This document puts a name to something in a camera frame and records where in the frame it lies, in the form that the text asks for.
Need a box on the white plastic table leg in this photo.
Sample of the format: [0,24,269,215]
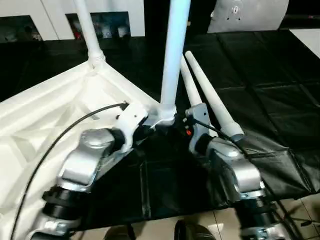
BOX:
[179,55,205,109]
[184,50,245,143]
[159,0,192,126]
[73,0,105,70]

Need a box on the white plastic table top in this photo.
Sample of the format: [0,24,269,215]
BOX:
[0,60,176,240]

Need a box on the black work mat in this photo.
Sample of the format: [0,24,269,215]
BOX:
[0,28,320,230]

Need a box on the dark left robot foot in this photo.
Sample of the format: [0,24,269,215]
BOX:
[104,226,136,240]

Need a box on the red box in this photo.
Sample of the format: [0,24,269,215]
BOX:
[73,22,83,40]

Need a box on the grey printed cushion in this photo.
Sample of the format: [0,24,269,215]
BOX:
[206,0,293,34]

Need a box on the white flat board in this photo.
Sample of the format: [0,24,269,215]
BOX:
[288,28,320,60]

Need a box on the white glass-door cabinet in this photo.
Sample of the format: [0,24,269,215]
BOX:
[0,0,146,43]

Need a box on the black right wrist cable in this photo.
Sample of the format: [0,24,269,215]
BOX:
[194,119,302,240]

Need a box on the black folding stand frame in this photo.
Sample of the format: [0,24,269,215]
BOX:
[279,199,320,227]

